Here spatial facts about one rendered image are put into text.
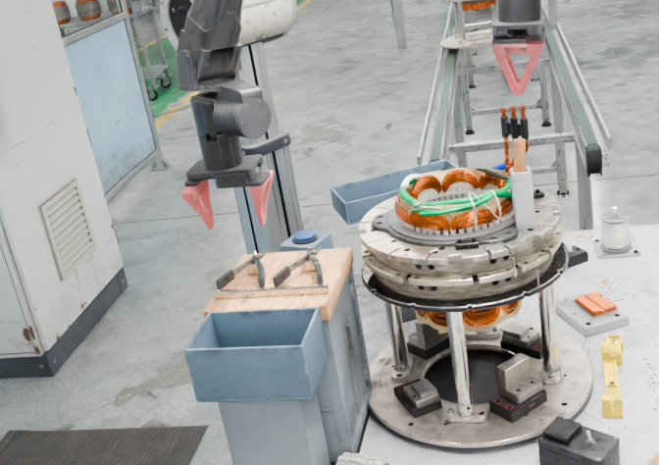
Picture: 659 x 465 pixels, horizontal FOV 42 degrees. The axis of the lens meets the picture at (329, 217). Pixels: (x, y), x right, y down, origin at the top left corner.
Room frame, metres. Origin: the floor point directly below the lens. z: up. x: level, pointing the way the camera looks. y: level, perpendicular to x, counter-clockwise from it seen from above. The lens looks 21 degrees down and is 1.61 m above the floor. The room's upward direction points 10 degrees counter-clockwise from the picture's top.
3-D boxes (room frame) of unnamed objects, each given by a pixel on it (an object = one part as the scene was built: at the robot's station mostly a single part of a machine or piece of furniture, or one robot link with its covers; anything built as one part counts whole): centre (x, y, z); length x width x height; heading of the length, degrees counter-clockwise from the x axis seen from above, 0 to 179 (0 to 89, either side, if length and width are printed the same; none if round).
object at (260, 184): (1.19, 0.11, 1.21); 0.07 x 0.07 x 0.09; 75
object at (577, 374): (1.25, -0.20, 0.80); 0.39 x 0.39 x 0.01
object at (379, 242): (1.25, -0.20, 1.09); 0.32 x 0.32 x 0.01
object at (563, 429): (1.00, -0.30, 0.81); 0.10 x 0.06 x 0.06; 44
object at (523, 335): (1.31, -0.30, 0.83); 0.05 x 0.04 x 0.02; 43
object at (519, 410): (1.14, -0.25, 0.81); 0.08 x 0.05 x 0.02; 121
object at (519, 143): (1.17, -0.29, 1.20); 0.02 x 0.02 x 0.06
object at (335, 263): (1.20, 0.09, 1.05); 0.20 x 0.19 x 0.02; 165
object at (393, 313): (1.29, -0.08, 0.91); 0.02 x 0.02 x 0.21
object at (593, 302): (1.42, -0.47, 0.80); 0.07 x 0.05 x 0.01; 12
